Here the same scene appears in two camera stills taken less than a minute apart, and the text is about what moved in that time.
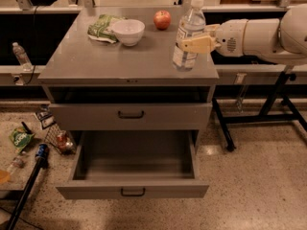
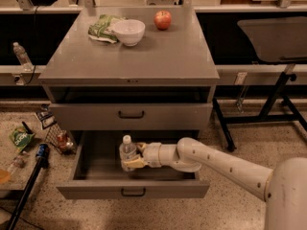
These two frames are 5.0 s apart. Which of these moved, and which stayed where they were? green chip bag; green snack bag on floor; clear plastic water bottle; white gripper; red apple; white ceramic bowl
Moved: white gripper; clear plastic water bottle
Stayed: white ceramic bowl; green snack bag on floor; green chip bag; red apple
